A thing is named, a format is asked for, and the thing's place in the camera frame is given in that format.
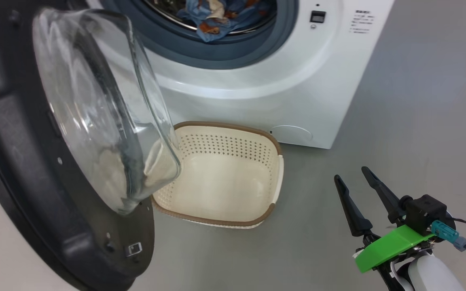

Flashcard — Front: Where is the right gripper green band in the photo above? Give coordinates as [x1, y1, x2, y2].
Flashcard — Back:
[334, 166, 436, 274]

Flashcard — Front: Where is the black washing machine door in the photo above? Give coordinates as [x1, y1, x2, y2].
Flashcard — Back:
[0, 0, 182, 291]

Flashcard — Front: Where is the cream perforated laundry basket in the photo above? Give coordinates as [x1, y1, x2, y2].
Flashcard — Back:
[151, 120, 285, 229]

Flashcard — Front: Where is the white washing machine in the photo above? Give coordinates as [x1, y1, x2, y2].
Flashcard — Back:
[83, 0, 395, 150]

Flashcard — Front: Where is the grey rubber door seal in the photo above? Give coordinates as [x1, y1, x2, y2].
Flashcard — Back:
[100, 0, 299, 70]

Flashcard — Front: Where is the round drain filter cover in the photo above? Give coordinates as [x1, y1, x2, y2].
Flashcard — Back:
[269, 124, 313, 143]

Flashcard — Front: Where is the printed text label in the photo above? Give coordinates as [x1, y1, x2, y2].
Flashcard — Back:
[348, 9, 373, 35]

